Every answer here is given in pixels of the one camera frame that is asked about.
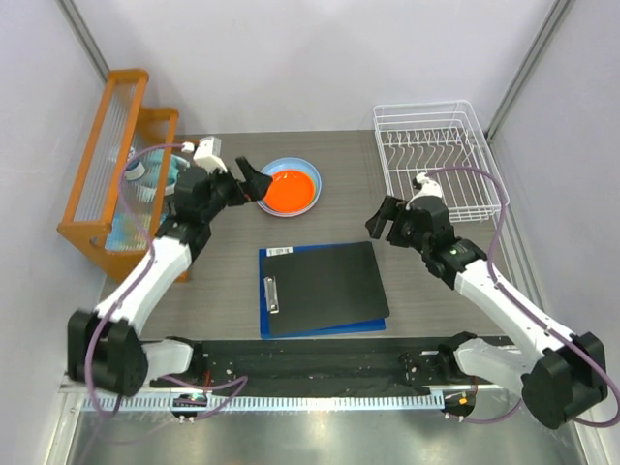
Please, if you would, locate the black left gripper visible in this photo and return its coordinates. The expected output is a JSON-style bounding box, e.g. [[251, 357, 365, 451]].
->
[[201, 158, 271, 223]]

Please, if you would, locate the orange plate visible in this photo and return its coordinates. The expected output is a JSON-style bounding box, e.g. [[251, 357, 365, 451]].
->
[[264, 170, 317, 214]]

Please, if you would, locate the blue plate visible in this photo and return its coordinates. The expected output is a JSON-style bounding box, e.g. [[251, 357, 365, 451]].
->
[[258, 157, 322, 218]]

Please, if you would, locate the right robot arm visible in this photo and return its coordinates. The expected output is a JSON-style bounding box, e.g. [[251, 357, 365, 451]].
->
[[365, 196, 619, 429]]

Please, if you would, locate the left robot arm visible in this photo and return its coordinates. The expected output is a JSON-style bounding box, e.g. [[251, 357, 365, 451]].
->
[[67, 156, 272, 397]]

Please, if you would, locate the orange wooden shelf rack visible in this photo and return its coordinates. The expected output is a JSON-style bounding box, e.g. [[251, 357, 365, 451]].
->
[[57, 69, 180, 281]]

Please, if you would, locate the white and teal bowl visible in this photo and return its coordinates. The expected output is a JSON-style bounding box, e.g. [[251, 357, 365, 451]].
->
[[164, 154, 190, 196]]

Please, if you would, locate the teal scrub brush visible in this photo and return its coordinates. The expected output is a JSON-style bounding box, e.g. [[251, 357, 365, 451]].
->
[[132, 149, 164, 203]]

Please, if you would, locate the blue folder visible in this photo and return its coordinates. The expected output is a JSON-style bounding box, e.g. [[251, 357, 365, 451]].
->
[[257, 241, 388, 340]]

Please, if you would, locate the black clipboard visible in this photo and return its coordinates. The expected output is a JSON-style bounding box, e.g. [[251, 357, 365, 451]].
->
[[260, 240, 391, 337]]

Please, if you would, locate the small white blue jar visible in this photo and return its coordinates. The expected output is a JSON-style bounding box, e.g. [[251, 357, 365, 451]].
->
[[124, 146, 146, 182]]

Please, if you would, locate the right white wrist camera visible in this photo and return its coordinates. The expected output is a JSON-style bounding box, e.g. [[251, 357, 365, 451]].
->
[[412, 172, 443, 199]]

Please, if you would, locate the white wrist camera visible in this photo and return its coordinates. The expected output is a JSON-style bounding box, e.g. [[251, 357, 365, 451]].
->
[[412, 172, 443, 199], [181, 136, 228, 173]]

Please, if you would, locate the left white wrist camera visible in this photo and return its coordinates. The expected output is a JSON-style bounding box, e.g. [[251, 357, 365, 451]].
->
[[181, 136, 228, 173]]

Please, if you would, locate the white wire dish rack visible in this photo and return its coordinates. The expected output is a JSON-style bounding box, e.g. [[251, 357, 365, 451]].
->
[[373, 100, 501, 223]]

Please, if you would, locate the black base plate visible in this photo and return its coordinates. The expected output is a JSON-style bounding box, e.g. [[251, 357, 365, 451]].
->
[[173, 337, 475, 398]]

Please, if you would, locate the aluminium frame rail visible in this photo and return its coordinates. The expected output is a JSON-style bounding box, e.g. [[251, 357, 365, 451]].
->
[[57, 348, 592, 413]]

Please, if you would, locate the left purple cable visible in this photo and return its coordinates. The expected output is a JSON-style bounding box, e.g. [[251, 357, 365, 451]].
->
[[83, 141, 249, 420]]

